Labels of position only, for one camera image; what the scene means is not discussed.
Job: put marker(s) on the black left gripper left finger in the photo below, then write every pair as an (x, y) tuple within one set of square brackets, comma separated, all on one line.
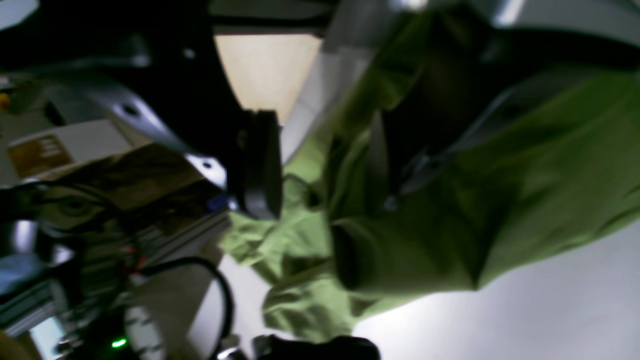
[(154, 65)]

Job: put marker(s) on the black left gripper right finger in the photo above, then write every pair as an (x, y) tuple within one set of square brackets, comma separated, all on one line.
[(488, 63)]

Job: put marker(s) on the green T-shirt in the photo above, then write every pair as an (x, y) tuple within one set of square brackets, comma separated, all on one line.
[(561, 177)]

